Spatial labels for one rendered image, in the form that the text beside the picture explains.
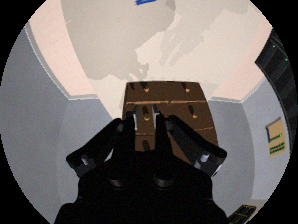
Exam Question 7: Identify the brown wooden drawer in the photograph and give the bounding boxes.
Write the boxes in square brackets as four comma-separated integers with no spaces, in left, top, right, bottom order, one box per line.
[126,81,168,104]
[171,104,213,131]
[167,82,205,103]
[135,136,174,154]
[124,104,170,135]
[176,130,217,165]

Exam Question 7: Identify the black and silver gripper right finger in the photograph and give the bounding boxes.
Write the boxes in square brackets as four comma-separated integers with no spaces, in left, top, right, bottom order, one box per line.
[152,104,227,187]

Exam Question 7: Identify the blue aa battery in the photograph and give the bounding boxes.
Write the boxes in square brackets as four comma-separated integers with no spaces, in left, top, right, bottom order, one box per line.
[134,0,156,5]

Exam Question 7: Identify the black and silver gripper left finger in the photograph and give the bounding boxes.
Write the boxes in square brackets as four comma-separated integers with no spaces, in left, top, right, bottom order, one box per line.
[66,105,140,187]

